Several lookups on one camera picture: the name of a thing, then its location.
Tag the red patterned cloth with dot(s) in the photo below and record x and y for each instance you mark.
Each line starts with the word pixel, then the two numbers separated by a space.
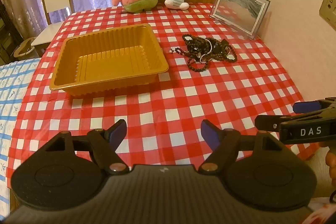
pixel 321 213

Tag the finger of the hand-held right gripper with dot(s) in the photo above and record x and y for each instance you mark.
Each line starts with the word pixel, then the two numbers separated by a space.
pixel 299 107
pixel 267 123

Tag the blue white checked bedsheet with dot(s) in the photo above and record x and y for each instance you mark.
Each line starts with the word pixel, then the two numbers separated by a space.
pixel 13 98

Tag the clear acrylic picture frame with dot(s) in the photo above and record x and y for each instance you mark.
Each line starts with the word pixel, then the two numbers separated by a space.
pixel 237 11

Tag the gold plastic tray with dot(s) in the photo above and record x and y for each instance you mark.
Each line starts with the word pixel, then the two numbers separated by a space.
pixel 110 61

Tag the white wooden chair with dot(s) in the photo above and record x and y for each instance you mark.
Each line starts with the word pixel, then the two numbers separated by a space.
pixel 53 3

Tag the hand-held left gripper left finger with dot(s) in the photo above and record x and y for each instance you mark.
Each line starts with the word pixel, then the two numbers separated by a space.
pixel 118 132

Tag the person's right hand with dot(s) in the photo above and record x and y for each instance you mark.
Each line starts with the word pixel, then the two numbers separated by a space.
pixel 331 169

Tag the beige wall socket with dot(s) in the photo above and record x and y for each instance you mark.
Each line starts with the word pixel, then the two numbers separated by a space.
pixel 328 6

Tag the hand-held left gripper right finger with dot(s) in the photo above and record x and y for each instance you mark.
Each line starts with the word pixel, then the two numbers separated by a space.
pixel 210 133

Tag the woven basket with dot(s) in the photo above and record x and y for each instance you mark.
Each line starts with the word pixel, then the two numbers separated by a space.
pixel 22 49

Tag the red white checkered tablecloth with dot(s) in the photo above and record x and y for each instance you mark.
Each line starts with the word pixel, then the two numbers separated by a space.
pixel 183 98

